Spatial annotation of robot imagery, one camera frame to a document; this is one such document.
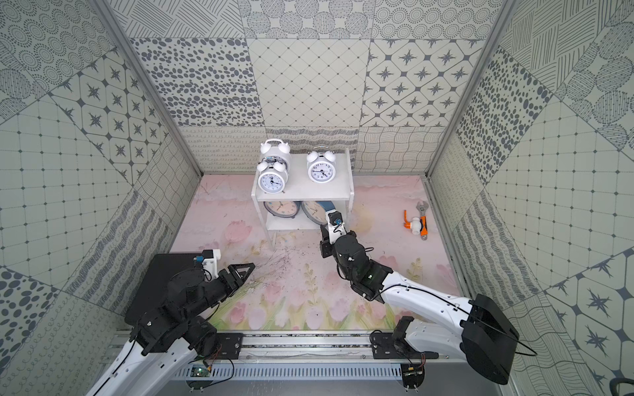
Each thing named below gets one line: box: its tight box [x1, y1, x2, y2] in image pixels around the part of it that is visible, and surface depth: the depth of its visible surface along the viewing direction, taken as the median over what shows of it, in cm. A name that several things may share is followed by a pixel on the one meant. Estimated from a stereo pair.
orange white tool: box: [403, 209, 422, 236], surface depth 102 cm
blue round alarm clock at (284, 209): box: [263, 200, 302, 219], surface depth 84 cm
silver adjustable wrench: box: [416, 200, 430, 241], surface depth 104 cm
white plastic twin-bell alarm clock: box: [260, 138, 292, 175], surface depth 71 cm
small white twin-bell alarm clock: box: [255, 156, 287, 195], surface depth 67 cm
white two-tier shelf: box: [250, 149, 355, 251], surface depth 77 cm
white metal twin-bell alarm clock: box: [306, 145, 336, 184], surface depth 70 cm
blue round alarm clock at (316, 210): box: [301, 200, 336, 225], surface depth 82 cm
